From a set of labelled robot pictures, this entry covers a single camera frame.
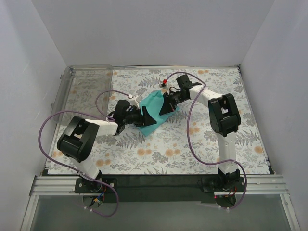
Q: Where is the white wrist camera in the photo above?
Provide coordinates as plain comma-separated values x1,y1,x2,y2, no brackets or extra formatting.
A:
159,79,172,95
128,94,143,108

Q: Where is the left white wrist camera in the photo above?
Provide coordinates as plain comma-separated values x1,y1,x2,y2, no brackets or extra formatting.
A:
128,94,143,108

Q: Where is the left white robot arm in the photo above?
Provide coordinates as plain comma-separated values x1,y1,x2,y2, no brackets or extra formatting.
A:
57,100,157,193

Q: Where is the teal t shirt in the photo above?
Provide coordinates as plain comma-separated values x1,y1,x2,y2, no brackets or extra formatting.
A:
138,90,179,136

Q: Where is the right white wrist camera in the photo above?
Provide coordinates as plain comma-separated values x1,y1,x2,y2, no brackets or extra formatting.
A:
159,79,172,95

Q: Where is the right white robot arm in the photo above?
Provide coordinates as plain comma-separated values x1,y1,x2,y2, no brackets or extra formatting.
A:
159,72,241,192

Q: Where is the floral table mat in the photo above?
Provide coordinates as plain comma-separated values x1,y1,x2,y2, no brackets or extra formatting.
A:
55,68,270,174

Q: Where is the clear plastic bin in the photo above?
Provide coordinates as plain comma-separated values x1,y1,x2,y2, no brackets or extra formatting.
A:
51,64,113,125

